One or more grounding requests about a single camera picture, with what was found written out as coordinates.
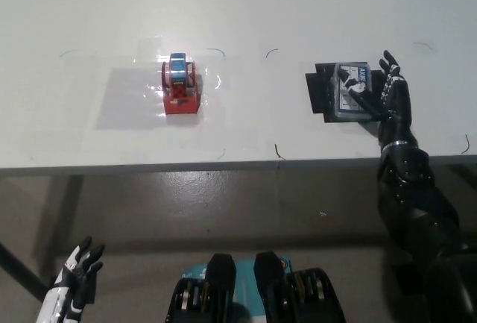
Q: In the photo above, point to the black teal robot torso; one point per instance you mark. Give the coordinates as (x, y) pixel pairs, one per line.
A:
(223, 278)

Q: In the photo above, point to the black tape patch on table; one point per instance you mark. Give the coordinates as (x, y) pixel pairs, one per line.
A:
(318, 93)

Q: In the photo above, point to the red tape dispenser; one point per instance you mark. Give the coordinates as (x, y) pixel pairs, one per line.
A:
(179, 103)

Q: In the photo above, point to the clear plastic screw box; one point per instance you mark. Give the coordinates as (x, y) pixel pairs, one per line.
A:
(344, 108)

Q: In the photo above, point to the black table frame leg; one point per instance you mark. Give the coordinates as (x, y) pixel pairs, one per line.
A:
(466, 172)
(22, 271)

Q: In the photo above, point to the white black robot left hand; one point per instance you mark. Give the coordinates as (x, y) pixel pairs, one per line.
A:
(63, 293)

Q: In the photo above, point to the clear plastic film sheet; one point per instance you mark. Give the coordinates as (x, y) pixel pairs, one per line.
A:
(126, 103)

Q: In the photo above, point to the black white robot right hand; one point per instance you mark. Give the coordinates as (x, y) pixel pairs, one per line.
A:
(397, 114)

